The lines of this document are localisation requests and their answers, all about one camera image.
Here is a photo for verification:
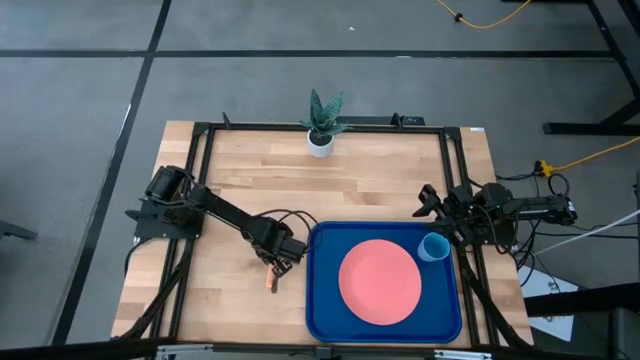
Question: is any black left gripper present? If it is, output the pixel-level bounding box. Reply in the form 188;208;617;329
252;219;308;277

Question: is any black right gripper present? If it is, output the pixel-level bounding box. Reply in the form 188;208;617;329
412;183;474;241

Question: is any fork with orange handle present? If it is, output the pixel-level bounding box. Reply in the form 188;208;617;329
264;263;280;295

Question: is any blue cup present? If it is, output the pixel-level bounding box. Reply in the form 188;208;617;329
416;231;452;263

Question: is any pink round plate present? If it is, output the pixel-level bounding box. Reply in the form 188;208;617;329
337;238;423;327

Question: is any blue plastic tray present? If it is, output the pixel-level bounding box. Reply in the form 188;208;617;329
304;220;463;345

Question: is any white paper sheet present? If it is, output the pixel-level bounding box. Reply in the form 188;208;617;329
517;264;581;342

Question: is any white plant pot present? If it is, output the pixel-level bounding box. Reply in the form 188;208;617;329
305;128;336;159

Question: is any green potted plant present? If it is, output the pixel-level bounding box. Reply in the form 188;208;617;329
298;88;350;139

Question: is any black bar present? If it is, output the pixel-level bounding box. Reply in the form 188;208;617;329
523;282;640;317

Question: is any dark grey furniture foot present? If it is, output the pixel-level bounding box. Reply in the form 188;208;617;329
0;219;39;241

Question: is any yellow extension cable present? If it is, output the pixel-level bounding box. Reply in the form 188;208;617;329
433;0;532;30
537;135;640;179

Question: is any black frame bracket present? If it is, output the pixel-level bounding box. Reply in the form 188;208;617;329
391;112;426;127

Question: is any silver aluminium bracket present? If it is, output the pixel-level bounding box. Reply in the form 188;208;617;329
433;349;494;360
155;343;215;360

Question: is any white cable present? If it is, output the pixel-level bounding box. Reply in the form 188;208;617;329
532;208;640;256

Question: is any black aluminium table frame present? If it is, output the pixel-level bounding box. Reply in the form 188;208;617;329
112;113;534;360

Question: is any black desk frame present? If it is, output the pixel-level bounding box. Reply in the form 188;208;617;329
501;0;640;136

